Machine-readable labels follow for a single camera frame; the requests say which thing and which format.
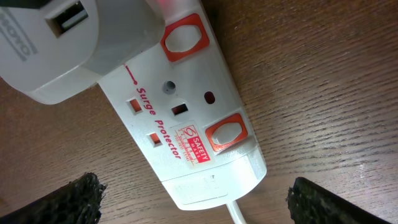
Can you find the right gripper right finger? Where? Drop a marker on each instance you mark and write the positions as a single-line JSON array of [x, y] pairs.
[[310, 203]]

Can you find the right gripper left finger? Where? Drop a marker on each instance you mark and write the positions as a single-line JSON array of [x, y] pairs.
[[78, 202]]

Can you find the white power strip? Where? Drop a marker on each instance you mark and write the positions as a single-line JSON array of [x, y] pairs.
[[179, 103]]

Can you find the white USB charger plug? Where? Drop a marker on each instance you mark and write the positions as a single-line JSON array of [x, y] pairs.
[[53, 50]]

